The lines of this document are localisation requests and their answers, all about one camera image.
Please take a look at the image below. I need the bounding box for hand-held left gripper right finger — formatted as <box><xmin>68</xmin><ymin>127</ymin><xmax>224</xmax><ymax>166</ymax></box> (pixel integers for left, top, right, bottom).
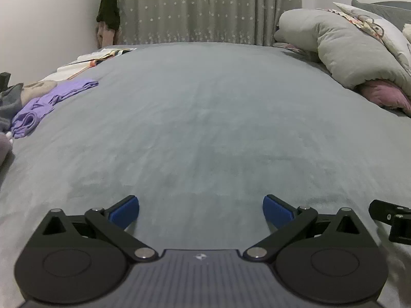
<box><xmin>243</xmin><ymin>194</ymin><xmax>363</xmax><ymax>261</ymax></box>

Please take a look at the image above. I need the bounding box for grey quilted pillow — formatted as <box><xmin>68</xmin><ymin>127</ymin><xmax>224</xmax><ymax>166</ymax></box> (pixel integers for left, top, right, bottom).
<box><xmin>351</xmin><ymin>0</ymin><xmax>411</xmax><ymax>29</ymax></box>

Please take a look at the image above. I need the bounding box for grey garment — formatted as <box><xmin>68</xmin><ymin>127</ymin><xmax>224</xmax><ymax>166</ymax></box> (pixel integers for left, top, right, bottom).
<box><xmin>0</xmin><ymin>83</ymin><xmax>24</xmax><ymax>133</ymax></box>

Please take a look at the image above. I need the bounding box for dark green hanging garment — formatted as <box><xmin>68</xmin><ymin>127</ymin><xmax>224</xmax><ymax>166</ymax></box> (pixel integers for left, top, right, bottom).
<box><xmin>96</xmin><ymin>0</ymin><xmax>121</xmax><ymax>31</ymax></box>

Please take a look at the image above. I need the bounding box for pink hanging garment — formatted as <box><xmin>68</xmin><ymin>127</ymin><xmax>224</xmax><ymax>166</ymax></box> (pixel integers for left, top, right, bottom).
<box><xmin>95</xmin><ymin>22</ymin><xmax>122</xmax><ymax>49</ymax></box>

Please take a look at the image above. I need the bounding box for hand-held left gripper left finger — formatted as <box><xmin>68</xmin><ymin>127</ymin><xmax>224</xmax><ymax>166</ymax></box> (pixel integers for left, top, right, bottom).
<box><xmin>40</xmin><ymin>194</ymin><xmax>159</xmax><ymax>262</ymax></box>

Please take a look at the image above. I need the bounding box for open book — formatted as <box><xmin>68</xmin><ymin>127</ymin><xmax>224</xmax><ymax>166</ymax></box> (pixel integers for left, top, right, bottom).
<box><xmin>77</xmin><ymin>47</ymin><xmax>138</xmax><ymax>63</ymax></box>

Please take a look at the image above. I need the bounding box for purple garment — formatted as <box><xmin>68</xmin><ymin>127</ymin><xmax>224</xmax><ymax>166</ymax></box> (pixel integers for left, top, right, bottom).
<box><xmin>11</xmin><ymin>79</ymin><xmax>99</xmax><ymax>139</ymax></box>

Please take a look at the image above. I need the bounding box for pale grey folded duvet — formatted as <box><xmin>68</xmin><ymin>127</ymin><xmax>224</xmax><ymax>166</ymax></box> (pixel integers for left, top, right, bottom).
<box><xmin>274</xmin><ymin>8</ymin><xmax>411</xmax><ymax>91</ymax></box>

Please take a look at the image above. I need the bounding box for white cloth with orange trim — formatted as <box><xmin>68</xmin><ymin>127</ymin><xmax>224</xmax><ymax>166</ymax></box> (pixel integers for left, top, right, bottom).
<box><xmin>40</xmin><ymin>56</ymin><xmax>111</xmax><ymax>85</ymax></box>

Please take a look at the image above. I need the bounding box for lilac knit sweater cream trim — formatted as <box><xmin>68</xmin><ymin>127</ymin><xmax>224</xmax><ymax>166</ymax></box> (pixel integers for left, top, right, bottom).
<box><xmin>0</xmin><ymin>131</ymin><xmax>14</xmax><ymax>164</ymax></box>

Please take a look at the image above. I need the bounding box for pink pillow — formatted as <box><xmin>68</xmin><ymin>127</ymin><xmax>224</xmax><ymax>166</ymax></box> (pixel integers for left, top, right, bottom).
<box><xmin>361</xmin><ymin>80</ymin><xmax>411</xmax><ymax>116</ymax></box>

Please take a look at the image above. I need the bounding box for white printed pillow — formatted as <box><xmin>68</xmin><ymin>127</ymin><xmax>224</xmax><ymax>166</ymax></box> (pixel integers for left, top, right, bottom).
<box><xmin>316</xmin><ymin>2</ymin><xmax>411</xmax><ymax>71</ymax></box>

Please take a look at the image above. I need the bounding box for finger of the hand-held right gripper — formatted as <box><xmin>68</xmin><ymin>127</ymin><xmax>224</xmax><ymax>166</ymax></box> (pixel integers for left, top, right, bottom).
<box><xmin>369</xmin><ymin>199</ymin><xmax>411</xmax><ymax>242</ymax></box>

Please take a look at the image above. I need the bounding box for beige garment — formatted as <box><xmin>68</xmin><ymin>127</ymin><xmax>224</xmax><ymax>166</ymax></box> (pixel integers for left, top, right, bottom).
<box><xmin>22</xmin><ymin>81</ymin><xmax>58</xmax><ymax>106</ymax></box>

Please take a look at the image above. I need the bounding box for grey star-print curtain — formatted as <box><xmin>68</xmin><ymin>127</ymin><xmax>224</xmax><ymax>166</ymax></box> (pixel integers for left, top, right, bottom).
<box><xmin>116</xmin><ymin>0</ymin><xmax>304</xmax><ymax>47</ymax></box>

